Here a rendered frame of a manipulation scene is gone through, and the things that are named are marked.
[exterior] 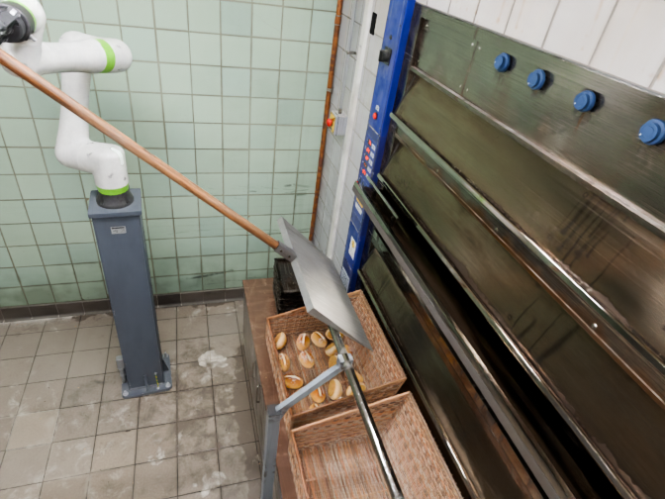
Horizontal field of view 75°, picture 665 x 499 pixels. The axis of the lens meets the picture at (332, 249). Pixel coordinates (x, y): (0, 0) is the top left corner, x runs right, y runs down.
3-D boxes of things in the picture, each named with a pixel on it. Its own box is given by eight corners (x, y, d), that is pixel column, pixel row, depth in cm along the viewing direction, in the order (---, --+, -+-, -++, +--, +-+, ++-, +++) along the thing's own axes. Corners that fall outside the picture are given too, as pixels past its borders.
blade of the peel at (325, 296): (307, 313, 139) (313, 307, 138) (276, 220, 181) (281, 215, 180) (372, 351, 161) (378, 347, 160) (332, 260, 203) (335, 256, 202)
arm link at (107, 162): (104, 177, 194) (96, 136, 183) (136, 185, 192) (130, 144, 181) (83, 189, 183) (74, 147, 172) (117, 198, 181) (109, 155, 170)
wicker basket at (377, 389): (353, 326, 235) (362, 287, 219) (395, 419, 192) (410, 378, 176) (263, 338, 220) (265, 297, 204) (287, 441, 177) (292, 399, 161)
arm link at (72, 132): (70, 163, 191) (75, 32, 176) (103, 171, 189) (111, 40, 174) (46, 165, 179) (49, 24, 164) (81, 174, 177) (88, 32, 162)
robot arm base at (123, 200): (98, 181, 202) (96, 169, 199) (134, 179, 207) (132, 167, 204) (95, 210, 183) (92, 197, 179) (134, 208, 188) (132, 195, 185)
